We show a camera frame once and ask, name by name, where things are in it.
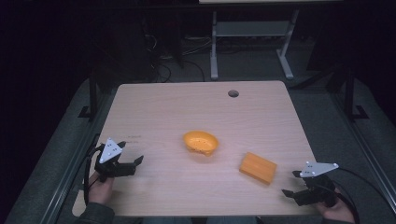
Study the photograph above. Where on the aluminium rail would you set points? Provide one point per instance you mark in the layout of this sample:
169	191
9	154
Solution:
370	155
67	174

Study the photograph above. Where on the person's left hand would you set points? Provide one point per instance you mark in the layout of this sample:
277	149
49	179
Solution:
100	190

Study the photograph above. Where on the white metal stand frame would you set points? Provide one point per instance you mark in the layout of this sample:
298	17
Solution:
249	28

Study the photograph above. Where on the black metal stand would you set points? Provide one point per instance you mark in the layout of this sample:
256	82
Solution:
92	93
350	93

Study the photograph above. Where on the orange plastic bowl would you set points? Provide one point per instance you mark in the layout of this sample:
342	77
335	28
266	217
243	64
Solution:
200	142

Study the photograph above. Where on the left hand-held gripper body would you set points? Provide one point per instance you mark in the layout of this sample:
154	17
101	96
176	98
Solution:
109	153

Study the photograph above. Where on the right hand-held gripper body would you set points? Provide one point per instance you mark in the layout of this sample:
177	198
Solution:
317	169

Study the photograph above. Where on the orange rectangular block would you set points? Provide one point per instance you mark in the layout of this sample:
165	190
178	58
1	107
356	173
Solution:
257	168

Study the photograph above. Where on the person's right hand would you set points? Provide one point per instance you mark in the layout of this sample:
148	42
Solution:
339	213

